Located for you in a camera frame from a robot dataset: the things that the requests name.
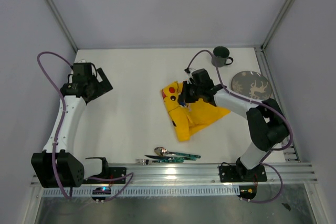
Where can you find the knife with green handle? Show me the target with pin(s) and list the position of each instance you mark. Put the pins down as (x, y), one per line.
(166, 157)

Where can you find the fork with green handle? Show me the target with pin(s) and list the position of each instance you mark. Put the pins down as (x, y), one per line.
(150, 162)

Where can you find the spoon with green handle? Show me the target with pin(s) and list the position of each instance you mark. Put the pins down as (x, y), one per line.
(161, 151)

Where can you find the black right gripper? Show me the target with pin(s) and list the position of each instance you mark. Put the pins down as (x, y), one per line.
(184, 97)

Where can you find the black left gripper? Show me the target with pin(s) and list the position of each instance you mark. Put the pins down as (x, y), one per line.
(104, 87)

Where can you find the left controller board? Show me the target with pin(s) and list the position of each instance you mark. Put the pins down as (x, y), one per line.
(101, 193)

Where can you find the grey reindeer plate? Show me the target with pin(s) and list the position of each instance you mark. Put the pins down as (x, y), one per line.
(251, 84)

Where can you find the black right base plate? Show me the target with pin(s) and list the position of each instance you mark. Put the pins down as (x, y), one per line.
(231, 173)

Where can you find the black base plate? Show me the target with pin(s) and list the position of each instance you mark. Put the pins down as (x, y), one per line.
(231, 173)
(108, 175)

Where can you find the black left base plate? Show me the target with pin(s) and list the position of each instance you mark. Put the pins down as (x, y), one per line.
(108, 175)

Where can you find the slotted cable duct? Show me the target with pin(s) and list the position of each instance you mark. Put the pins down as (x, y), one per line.
(164, 191)

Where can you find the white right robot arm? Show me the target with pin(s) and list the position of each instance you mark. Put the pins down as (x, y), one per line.
(266, 122)

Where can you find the aluminium mounting rail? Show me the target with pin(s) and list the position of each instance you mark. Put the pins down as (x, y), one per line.
(173, 174)

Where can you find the aluminium side rail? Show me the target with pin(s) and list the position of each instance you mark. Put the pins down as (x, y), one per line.
(287, 146)

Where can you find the controller board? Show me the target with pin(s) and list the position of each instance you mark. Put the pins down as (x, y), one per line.
(247, 192)
(101, 193)

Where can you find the right controller board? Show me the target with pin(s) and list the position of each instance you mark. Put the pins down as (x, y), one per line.
(247, 192)

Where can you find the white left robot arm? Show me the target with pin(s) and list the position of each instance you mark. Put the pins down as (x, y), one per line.
(57, 162)

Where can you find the yellow Pikachu cloth placemat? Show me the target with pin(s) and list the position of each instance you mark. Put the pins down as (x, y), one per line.
(189, 118)

